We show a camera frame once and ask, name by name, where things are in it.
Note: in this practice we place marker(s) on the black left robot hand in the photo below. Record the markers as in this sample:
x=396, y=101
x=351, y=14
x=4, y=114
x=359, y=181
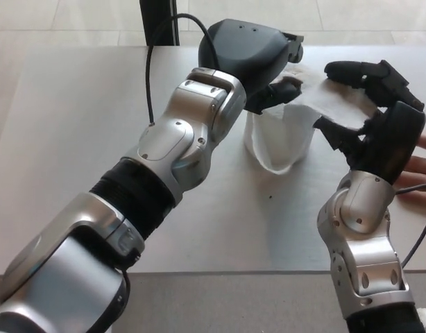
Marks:
x=244, y=48

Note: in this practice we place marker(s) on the person's bare hand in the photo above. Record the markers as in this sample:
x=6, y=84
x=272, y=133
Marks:
x=421, y=173

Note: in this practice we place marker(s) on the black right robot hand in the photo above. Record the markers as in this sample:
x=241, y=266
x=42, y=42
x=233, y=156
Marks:
x=400, y=138

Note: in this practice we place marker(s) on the white toilet paper roll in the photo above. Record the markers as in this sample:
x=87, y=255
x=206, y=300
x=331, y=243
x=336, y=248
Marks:
x=286, y=138

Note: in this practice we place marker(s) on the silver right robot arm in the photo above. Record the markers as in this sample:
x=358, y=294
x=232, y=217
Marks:
x=362, y=197

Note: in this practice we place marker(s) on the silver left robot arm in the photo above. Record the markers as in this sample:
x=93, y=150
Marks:
x=171, y=138

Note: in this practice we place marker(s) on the black door frame post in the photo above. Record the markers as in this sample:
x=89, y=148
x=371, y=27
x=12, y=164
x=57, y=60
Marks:
x=157, y=27

